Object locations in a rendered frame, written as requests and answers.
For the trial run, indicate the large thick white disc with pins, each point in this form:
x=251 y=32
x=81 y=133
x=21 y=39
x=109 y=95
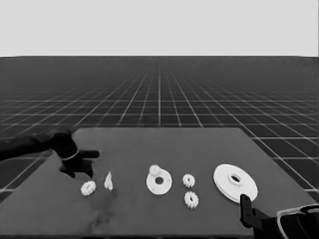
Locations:
x=222 y=182

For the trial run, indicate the small white toothed gear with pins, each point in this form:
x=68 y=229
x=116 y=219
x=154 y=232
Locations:
x=157 y=171
x=91 y=189
x=191 y=182

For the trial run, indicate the white round pinned carrier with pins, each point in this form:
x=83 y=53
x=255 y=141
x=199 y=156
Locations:
x=153 y=186

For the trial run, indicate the larger white toothed gear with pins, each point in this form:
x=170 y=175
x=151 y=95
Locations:
x=195 y=201

